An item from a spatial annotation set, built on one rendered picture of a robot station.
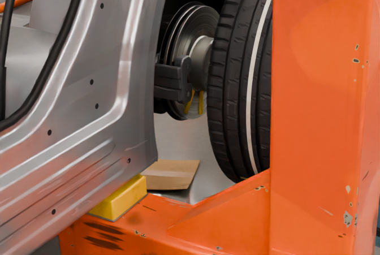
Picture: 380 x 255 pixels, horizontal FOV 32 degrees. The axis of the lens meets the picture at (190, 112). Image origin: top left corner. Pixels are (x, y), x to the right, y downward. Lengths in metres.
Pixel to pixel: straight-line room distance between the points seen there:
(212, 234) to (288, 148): 0.29
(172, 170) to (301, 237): 1.93
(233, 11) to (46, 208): 0.63
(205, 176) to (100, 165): 1.73
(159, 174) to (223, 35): 1.61
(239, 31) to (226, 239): 0.48
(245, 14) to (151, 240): 0.55
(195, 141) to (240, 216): 2.14
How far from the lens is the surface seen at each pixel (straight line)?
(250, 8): 1.56
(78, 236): 1.55
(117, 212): 1.48
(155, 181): 3.04
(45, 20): 1.62
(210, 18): 1.91
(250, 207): 1.28
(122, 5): 1.40
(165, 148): 3.35
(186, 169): 3.13
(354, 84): 1.08
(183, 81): 1.75
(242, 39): 1.54
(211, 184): 3.02
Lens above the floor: 1.45
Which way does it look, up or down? 23 degrees down
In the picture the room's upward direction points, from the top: 2 degrees counter-clockwise
